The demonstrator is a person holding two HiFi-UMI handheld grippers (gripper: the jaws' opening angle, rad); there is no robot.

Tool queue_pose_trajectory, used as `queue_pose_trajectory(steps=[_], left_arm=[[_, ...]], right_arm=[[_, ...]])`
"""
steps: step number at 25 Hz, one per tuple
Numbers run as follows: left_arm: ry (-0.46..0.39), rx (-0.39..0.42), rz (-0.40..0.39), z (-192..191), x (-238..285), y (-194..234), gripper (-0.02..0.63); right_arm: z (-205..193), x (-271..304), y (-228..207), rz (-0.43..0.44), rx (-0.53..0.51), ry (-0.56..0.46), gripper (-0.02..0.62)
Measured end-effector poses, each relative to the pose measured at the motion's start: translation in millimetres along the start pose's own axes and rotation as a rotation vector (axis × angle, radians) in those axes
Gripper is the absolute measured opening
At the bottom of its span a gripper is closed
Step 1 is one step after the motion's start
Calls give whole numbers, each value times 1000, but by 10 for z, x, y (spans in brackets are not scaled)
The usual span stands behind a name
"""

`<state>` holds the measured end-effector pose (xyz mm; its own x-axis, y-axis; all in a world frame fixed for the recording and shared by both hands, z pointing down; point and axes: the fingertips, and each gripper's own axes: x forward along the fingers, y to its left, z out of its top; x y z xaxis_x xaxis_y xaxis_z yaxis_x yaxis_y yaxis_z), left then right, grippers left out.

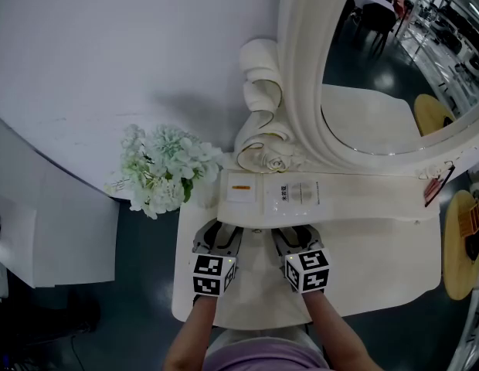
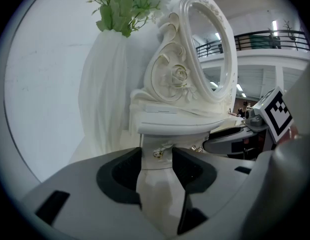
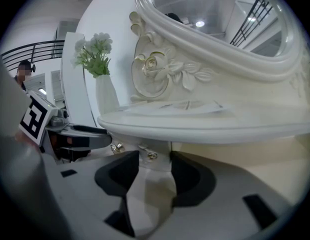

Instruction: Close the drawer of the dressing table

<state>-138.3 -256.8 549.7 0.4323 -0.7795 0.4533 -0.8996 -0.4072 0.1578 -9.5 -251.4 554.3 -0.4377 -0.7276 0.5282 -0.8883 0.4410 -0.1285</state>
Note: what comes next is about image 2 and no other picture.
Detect person's right forearm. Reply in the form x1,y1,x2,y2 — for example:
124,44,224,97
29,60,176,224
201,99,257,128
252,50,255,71
278,126,300,146

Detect white artificial flowers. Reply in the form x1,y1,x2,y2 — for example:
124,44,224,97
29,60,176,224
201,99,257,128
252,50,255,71
82,0,172,39

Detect white vase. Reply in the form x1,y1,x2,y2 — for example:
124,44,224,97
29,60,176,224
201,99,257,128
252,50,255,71
78,31,132,157

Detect white small drawer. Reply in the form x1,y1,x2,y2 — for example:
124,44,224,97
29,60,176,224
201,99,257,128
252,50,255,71
140,133,211,170

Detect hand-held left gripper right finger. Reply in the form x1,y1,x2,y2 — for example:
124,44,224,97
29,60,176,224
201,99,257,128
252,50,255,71
171,146,257,237

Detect white vanity table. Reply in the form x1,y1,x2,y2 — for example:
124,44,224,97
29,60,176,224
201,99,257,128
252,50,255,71
69,101,246,237

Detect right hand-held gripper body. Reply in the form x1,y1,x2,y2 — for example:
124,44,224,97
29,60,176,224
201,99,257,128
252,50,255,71
242,85,295,158

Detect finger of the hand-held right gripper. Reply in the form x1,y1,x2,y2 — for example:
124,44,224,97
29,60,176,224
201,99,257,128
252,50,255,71
202,125,268,158

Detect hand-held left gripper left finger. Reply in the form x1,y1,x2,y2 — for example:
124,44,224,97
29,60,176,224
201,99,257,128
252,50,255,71
19,146,168,240

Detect oval white framed mirror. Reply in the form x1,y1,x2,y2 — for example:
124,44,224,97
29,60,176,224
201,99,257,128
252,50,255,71
131,0,238,115

